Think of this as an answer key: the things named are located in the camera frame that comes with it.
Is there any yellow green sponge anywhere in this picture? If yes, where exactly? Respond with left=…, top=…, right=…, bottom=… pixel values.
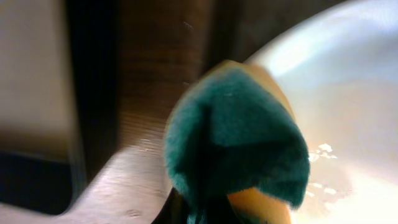
left=155, top=61, right=310, bottom=223

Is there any cream white plate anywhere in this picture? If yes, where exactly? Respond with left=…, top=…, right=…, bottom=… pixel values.
left=250, top=0, right=397, bottom=224

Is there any large dark serving tray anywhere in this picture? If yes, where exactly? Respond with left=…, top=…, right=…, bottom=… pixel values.
left=151, top=0, right=346, bottom=224

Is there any small black water tray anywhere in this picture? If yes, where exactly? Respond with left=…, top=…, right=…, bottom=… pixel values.
left=1, top=0, right=118, bottom=215

